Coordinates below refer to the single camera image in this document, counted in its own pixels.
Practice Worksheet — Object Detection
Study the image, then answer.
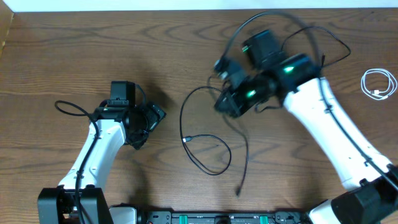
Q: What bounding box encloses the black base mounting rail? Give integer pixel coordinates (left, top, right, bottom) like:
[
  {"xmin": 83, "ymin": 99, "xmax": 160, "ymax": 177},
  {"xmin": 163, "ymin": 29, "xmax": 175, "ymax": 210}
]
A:
[{"xmin": 108, "ymin": 203, "xmax": 312, "ymax": 224}]

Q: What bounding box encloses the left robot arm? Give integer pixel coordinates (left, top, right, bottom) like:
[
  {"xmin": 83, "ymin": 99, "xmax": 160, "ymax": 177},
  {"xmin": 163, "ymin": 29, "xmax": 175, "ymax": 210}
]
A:
[{"xmin": 37, "ymin": 81, "xmax": 166, "ymax": 223}]

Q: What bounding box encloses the white USB cable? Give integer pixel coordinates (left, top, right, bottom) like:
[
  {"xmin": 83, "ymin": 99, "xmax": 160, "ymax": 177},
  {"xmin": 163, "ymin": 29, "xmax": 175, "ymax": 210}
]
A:
[{"xmin": 360, "ymin": 68, "xmax": 398, "ymax": 101}]

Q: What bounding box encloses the short black cable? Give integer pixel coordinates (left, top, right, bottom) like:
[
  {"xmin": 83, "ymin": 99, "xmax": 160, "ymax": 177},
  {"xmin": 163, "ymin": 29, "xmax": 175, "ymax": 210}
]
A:
[{"xmin": 279, "ymin": 26, "xmax": 352, "ymax": 69}]

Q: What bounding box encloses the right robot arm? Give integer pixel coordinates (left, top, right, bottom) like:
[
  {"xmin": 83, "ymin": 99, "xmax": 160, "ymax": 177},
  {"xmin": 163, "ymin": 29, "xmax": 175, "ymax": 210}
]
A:
[{"xmin": 215, "ymin": 30, "xmax": 397, "ymax": 223}]

